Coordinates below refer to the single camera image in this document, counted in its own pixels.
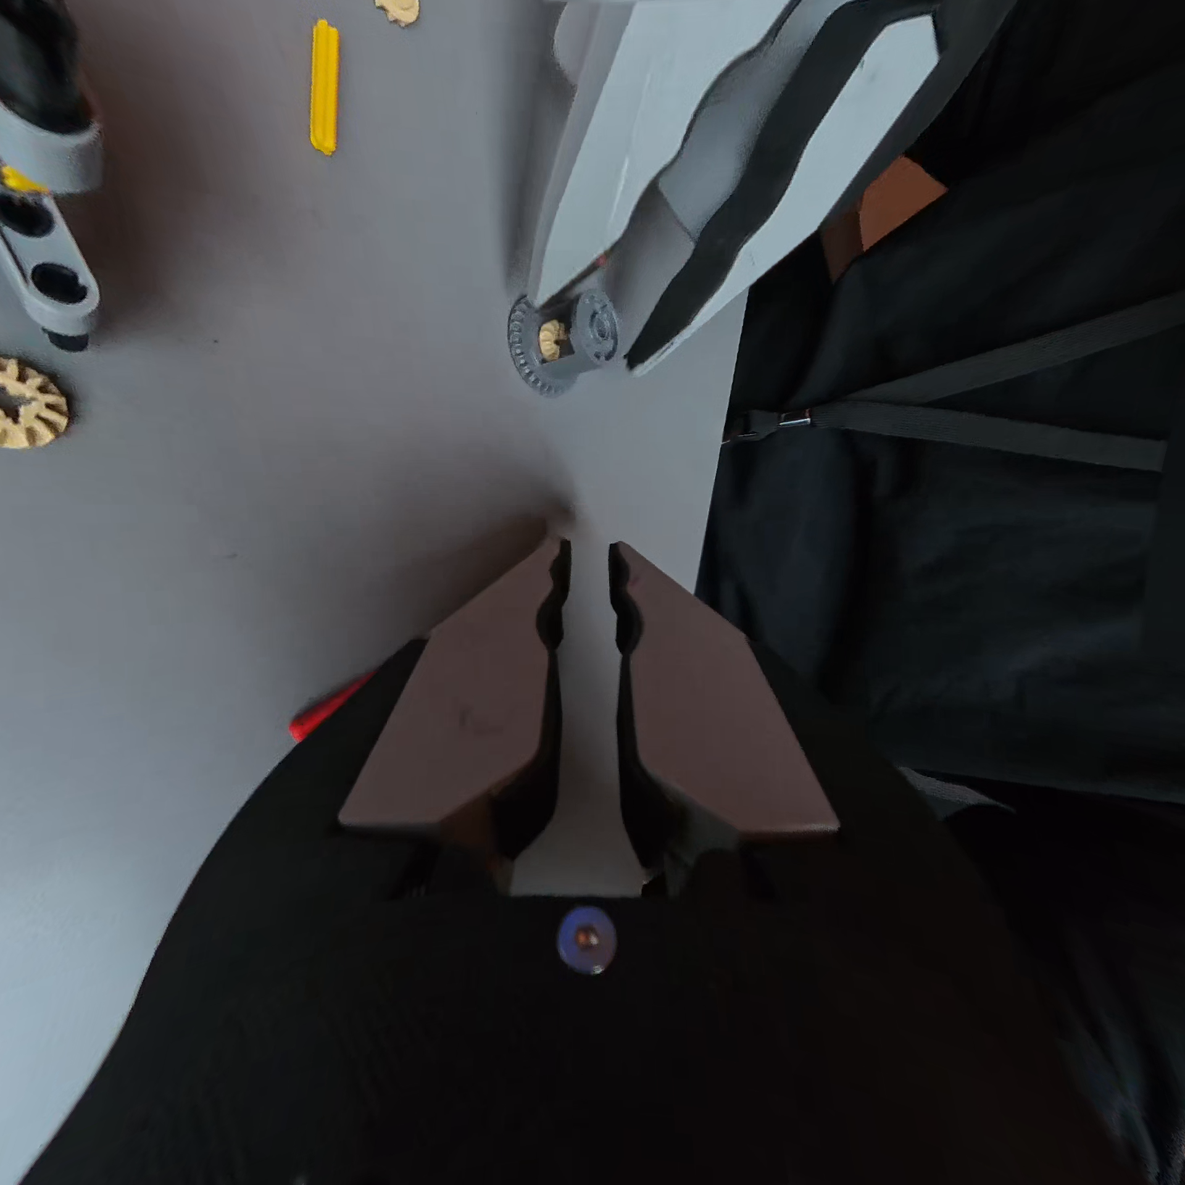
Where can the yellow lego axle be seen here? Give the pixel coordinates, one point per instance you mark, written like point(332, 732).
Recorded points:
point(324, 87)

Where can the grey lego frame assembly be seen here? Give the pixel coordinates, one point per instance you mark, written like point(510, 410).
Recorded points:
point(66, 156)

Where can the grey lego differential gear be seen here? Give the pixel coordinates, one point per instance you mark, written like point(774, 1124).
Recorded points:
point(583, 347)

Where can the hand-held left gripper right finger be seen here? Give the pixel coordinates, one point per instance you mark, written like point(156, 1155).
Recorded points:
point(723, 730)

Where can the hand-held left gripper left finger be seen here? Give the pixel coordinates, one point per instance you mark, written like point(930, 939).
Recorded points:
point(463, 730)

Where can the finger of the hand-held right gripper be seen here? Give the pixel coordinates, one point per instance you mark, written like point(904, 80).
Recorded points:
point(853, 120)
point(602, 138)

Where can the red lego axle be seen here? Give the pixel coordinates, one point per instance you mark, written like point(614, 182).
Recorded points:
point(329, 708)

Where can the person's right hand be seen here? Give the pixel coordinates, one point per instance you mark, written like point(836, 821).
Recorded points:
point(889, 213)

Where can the tan lego bevel gear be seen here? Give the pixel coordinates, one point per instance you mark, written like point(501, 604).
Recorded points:
point(400, 8)
point(554, 337)
point(27, 405)

